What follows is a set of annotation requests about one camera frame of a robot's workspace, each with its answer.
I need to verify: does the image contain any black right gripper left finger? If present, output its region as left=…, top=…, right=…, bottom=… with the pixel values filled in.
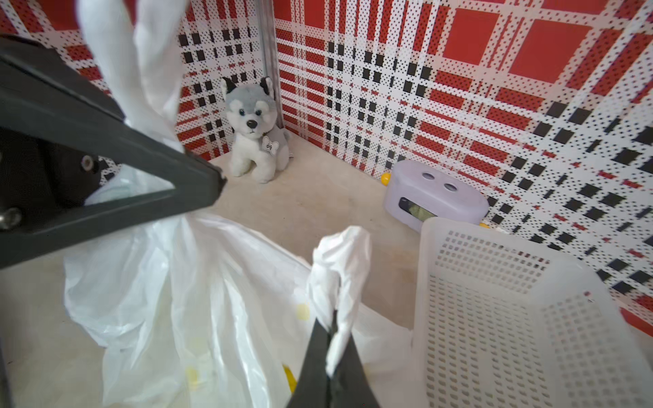
left=287, top=320, right=331, bottom=408

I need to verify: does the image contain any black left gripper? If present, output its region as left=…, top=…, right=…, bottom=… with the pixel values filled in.
left=1, top=35, right=226, bottom=268

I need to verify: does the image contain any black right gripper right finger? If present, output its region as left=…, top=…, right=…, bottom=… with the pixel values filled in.
left=329, top=336, right=380, bottom=408

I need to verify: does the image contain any yellow banana bunch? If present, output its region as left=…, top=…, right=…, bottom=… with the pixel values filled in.
left=282, top=365, right=298, bottom=394

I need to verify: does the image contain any translucent white plastic bag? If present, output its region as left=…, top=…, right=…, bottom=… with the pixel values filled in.
left=62, top=0, right=414, bottom=408

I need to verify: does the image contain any white perforated plastic basket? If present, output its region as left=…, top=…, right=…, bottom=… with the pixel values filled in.
left=413, top=218, right=652, bottom=407

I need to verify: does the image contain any grey white husky plush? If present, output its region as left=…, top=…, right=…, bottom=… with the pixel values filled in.
left=221, top=76, right=291, bottom=184

